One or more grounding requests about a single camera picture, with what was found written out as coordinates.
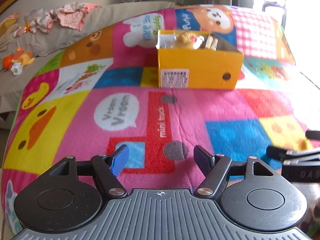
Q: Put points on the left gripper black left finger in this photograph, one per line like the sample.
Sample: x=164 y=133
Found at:
x=71 y=193

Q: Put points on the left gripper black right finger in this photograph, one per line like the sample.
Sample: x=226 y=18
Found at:
x=251 y=194

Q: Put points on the yellow cardboard box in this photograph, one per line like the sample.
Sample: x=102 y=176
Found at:
x=215 y=65

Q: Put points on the colourful cartoon patchwork blanket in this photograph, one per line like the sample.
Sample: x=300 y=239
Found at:
x=103 y=92

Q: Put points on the orange plush toy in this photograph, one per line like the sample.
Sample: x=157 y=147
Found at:
x=16 y=62

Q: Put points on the wrapped bread bun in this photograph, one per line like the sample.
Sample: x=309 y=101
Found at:
x=187 y=40

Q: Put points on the pink crumpled clothes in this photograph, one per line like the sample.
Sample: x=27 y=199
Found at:
x=70 y=15

